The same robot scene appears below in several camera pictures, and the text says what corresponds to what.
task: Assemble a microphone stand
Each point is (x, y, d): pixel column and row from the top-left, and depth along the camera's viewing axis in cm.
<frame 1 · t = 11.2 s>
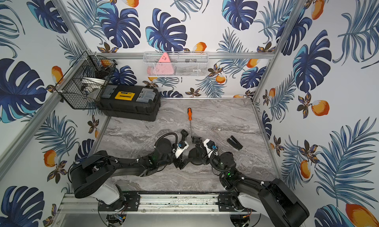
left hand: (188, 151, 83), fingers open
right hand: (199, 143, 80), fingers closed
black plastic toolbox: (129, 101, 99), point 17 cm above the table
orange handled screwdriver: (189, 112, 112), point 3 cm above the table
black clip piece: (233, 141, 97), point 2 cm above the table

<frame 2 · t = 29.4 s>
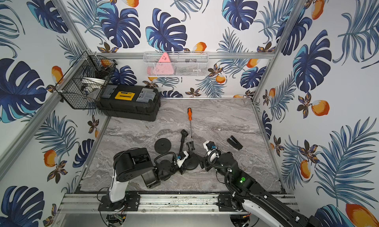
left hand: (190, 155, 85), fingers closed
right hand: (201, 149, 76), fingers open
the named things where they were.

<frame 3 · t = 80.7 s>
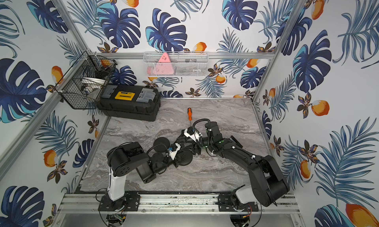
left hand: (185, 149, 86), fingers closed
right hand: (183, 143, 81), fingers open
the named things where they were.

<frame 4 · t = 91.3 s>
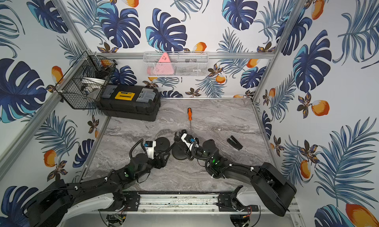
left hand: (165, 152, 81), fingers open
right hand: (179, 138, 77), fingers open
the named things where they were.

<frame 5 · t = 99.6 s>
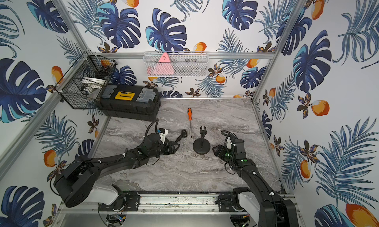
left hand: (176, 144, 84), fingers open
right hand: (216, 149, 87), fingers open
black stand pole left: (184, 134, 101), on the table
